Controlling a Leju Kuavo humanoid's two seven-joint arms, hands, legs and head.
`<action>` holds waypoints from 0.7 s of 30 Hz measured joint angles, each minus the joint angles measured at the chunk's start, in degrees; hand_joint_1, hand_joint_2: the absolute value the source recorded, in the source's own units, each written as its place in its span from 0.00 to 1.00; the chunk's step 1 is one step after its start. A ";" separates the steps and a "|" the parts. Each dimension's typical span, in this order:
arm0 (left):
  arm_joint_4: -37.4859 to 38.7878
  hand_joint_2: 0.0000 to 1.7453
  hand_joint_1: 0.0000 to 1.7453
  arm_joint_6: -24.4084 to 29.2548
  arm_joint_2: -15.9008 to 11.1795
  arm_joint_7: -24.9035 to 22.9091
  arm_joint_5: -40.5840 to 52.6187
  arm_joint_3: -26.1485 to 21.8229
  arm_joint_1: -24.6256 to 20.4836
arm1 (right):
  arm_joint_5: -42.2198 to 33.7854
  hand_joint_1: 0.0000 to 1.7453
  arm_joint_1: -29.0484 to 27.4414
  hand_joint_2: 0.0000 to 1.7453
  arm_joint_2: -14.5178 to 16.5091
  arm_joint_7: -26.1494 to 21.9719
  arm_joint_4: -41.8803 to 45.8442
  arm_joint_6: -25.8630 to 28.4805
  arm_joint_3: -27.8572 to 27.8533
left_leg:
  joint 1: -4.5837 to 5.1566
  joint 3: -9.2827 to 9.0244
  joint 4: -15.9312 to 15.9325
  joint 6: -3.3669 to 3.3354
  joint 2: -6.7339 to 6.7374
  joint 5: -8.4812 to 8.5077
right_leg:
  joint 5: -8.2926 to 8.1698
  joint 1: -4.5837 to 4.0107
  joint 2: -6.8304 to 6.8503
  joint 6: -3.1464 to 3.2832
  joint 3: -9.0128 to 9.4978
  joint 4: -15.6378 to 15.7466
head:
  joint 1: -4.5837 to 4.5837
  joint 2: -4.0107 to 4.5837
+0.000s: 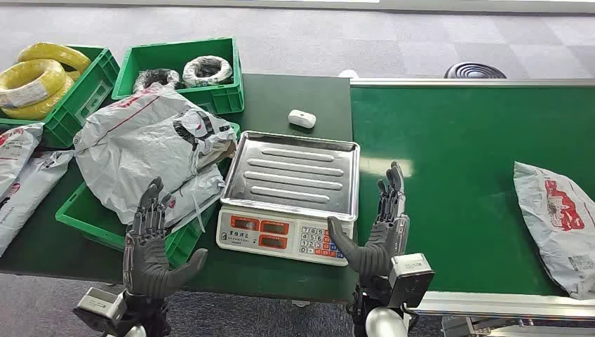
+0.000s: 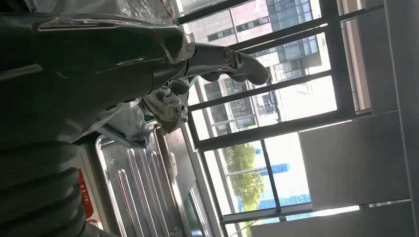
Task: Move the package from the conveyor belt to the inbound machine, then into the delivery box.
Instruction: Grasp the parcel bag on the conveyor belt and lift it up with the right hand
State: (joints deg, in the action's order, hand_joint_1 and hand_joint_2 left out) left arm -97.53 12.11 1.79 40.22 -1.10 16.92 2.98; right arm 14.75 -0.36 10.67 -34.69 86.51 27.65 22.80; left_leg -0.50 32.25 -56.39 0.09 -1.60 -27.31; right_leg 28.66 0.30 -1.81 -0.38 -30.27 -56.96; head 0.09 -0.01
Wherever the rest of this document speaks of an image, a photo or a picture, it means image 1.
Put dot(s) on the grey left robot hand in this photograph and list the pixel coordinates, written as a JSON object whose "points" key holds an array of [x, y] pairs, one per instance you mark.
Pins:
{"points": [[148, 260]]}

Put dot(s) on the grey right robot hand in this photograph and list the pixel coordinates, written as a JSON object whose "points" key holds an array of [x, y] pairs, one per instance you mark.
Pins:
{"points": [[376, 251]]}

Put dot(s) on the grey mailer package red print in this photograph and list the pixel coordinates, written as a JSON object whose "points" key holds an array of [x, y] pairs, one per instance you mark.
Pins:
{"points": [[553, 232]]}

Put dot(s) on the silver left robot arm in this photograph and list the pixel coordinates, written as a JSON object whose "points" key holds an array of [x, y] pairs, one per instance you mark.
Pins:
{"points": [[139, 325]]}

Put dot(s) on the white flat mailer package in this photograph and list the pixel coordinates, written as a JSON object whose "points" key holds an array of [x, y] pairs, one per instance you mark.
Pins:
{"points": [[200, 190]]}

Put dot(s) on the green conveyor belt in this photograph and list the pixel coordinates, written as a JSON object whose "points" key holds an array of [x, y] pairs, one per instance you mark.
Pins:
{"points": [[455, 186]]}

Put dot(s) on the white mailer package black print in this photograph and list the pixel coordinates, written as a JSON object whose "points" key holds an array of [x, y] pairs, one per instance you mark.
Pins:
{"points": [[28, 195]]}

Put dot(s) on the white mailer package red print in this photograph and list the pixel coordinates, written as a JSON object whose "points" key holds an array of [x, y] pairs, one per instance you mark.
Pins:
{"points": [[16, 149]]}

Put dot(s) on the green crate holding packages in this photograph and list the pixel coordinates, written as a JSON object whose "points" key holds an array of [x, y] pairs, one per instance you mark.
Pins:
{"points": [[93, 223]]}

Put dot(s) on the white scale with steel tray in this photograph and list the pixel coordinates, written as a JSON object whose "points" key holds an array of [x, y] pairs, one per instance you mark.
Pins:
{"points": [[288, 172]]}

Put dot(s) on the small white plastic case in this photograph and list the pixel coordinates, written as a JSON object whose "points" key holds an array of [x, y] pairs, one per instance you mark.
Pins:
{"points": [[302, 118]]}

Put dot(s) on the green crate holding yellow coils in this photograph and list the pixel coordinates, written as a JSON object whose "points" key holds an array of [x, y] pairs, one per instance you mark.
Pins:
{"points": [[79, 107]]}

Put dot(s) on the green crate holding dark coils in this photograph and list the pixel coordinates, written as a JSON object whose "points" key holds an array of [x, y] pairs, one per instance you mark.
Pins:
{"points": [[218, 100]]}

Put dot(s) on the small white round object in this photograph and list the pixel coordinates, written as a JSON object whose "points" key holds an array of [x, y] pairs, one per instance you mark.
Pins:
{"points": [[347, 74]]}

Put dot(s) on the black ribbed round base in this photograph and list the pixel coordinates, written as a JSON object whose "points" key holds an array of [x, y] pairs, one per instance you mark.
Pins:
{"points": [[474, 72]]}

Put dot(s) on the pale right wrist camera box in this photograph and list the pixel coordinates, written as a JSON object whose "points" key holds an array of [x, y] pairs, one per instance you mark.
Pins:
{"points": [[411, 276]]}

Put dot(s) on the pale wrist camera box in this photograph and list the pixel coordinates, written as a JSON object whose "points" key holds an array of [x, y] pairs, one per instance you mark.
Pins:
{"points": [[102, 303], [411, 276]]}

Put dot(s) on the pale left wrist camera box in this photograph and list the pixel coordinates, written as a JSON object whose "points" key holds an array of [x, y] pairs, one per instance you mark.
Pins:
{"points": [[102, 303]]}

